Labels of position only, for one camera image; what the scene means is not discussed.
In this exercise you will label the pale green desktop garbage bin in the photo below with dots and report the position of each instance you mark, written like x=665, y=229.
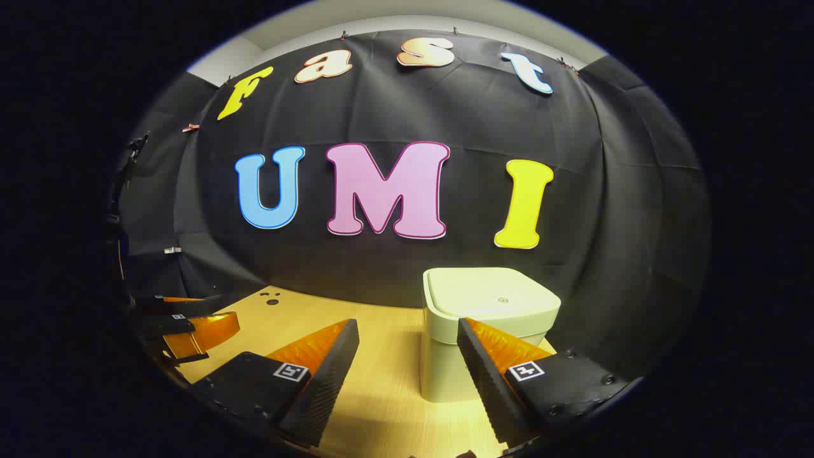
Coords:
x=483, y=299

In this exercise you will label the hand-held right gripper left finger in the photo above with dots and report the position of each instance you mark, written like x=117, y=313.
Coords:
x=324, y=388

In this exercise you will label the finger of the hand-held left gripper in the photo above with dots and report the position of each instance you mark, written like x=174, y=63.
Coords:
x=203, y=334
x=184, y=306

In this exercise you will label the black backdrop cloth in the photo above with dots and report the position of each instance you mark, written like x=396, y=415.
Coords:
x=477, y=114

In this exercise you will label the wooden desktop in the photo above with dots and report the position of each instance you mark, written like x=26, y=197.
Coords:
x=388, y=381

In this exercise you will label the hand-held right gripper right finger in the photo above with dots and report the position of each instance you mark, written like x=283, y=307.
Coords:
x=486, y=388

